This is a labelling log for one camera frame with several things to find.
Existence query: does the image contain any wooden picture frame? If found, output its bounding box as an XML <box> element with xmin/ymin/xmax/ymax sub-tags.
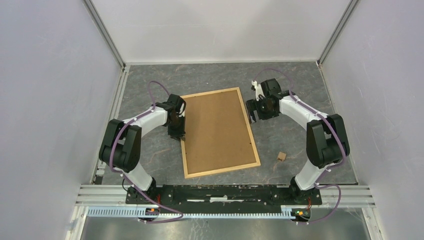
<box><xmin>179</xmin><ymin>87</ymin><xmax>262</xmax><ymax>180</ymax></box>

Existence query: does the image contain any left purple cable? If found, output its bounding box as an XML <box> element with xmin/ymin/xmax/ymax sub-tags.
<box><xmin>108</xmin><ymin>80</ymin><xmax>184</xmax><ymax>224</ymax></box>

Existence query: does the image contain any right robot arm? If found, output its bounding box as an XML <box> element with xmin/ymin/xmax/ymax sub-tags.
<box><xmin>245</xmin><ymin>78</ymin><xmax>350</xmax><ymax>204</ymax></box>

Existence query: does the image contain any purple cable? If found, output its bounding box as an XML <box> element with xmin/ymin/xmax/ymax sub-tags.
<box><xmin>108</xmin><ymin>80</ymin><xmax>184</xmax><ymax>224</ymax></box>
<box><xmin>253</xmin><ymin>68</ymin><xmax>348</xmax><ymax>225</ymax></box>

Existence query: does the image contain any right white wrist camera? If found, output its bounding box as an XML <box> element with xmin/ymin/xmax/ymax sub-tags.
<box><xmin>251</xmin><ymin>80</ymin><xmax>265</xmax><ymax>101</ymax></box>

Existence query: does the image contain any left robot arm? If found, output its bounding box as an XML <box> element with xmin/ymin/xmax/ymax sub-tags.
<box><xmin>98</xmin><ymin>94</ymin><xmax>187</xmax><ymax>204</ymax></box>

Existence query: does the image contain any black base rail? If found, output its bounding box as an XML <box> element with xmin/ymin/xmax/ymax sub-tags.
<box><xmin>125</xmin><ymin>184</ymin><xmax>323</xmax><ymax>216</ymax></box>

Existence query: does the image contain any brown backing board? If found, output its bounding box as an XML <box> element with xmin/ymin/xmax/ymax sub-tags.
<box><xmin>181</xmin><ymin>90</ymin><xmax>258</xmax><ymax>175</ymax></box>

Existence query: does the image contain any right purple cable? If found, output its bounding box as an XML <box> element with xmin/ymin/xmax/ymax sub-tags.
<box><xmin>253</xmin><ymin>68</ymin><xmax>348</xmax><ymax>225</ymax></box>

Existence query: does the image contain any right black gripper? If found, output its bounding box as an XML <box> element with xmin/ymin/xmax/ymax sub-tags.
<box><xmin>245</xmin><ymin>96</ymin><xmax>279</xmax><ymax>124</ymax></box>

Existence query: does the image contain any small brown cube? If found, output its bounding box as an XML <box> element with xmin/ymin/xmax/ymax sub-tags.
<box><xmin>277</xmin><ymin>152</ymin><xmax>287</xmax><ymax>162</ymax></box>

